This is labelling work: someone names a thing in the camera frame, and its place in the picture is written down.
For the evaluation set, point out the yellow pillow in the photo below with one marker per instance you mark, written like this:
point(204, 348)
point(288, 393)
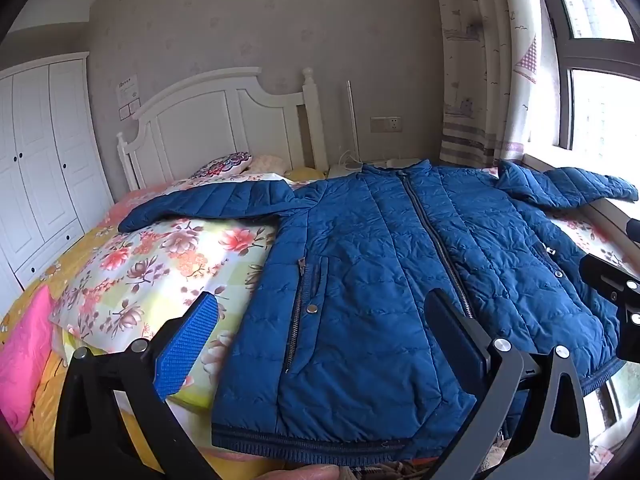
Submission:
point(305, 174)

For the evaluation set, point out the white bedside table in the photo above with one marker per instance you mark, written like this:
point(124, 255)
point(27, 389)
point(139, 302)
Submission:
point(345, 169)

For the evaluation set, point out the wall power socket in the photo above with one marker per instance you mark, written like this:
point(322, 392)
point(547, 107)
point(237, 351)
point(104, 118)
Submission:
point(386, 124)

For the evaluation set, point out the purple patterned pillow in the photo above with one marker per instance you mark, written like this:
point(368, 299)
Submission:
point(222, 165)

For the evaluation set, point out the beige pillow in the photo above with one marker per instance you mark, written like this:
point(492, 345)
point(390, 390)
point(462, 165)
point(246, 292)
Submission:
point(267, 164)

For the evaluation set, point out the pink pillow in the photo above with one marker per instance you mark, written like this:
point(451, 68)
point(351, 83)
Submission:
point(22, 355)

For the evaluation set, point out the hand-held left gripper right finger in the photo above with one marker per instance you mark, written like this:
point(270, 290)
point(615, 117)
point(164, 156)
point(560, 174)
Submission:
point(462, 340)

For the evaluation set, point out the white bed headboard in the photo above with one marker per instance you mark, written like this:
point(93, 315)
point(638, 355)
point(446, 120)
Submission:
point(210, 125)

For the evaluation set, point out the printed curtain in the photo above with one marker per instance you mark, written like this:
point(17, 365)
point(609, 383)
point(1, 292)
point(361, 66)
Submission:
point(480, 60)

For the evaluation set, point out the white wardrobe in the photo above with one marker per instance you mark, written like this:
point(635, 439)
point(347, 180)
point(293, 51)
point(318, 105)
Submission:
point(45, 160)

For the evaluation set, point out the metal pole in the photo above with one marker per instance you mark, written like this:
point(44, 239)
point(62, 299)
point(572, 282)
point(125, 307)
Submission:
point(352, 120)

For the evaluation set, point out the plaid blanket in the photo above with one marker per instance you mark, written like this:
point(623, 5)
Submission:
point(390, 472)

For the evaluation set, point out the pink bed cover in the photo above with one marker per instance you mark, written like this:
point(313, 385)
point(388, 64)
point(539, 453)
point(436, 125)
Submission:
point(135, 205)

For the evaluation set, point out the wall light switches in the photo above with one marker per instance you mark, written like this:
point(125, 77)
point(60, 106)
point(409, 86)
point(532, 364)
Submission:
point(131, 110)

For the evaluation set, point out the yellow bed sheet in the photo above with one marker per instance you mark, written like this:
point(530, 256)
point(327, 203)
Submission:
point(55, 390)

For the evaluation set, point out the wall paper notice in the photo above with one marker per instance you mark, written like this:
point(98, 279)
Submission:
point(127, 90)

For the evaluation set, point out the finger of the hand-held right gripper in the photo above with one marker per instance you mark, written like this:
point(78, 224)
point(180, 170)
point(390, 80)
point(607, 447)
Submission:
point(612, 290)
point(634, 226)

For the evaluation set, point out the blue quilted jacket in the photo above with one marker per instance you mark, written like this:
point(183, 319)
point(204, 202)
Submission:
point(375, 260)

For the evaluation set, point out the floral bed sheet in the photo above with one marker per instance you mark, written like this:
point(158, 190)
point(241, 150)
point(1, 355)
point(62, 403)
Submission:
point(165, 260)

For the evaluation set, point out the window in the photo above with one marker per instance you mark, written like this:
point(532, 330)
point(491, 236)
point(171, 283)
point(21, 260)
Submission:
point(565, 60)

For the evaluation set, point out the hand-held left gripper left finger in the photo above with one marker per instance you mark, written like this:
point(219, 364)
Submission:
point(186, 345)

